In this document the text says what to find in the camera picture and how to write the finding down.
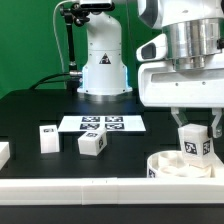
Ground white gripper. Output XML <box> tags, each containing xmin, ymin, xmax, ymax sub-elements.
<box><xmin>138</xmin><ymin>62</ymin><xmax>224</xmax><ymax>138</ymax></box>

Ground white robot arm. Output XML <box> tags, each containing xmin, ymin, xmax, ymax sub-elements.
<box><xmin>136</xmin><ymin>0</ymin><xmax>224</xmax><ymax>138</ymax></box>

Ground white marker sheet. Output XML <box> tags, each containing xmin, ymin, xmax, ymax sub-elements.
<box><xmin>58</xmin><ymin>115</ymin><xmax>146</xmax><ymax>132</ymax></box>

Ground black cables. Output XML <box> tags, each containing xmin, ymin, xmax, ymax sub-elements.
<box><xmin>29</xmin><ymin>72</ymin><xmax>83</xmax><ymax>90</ymax></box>

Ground white U-shaped wall fence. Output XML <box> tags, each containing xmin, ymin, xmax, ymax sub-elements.
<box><xmin>0</xmin><ymin>141</ymin><xmax>224</xmax><ymax>206</ymax></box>

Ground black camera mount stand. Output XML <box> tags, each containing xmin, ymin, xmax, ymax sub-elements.
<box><xmin>59</xmin><ymin>0</ymin><xmax>116</xmax><ymax>91</ymax></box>

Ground white cable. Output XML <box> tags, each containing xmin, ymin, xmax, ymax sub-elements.
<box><xmin>52</xmin><ymin>0</ymin><xmax>75</xmax><ymax>73</ymax></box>

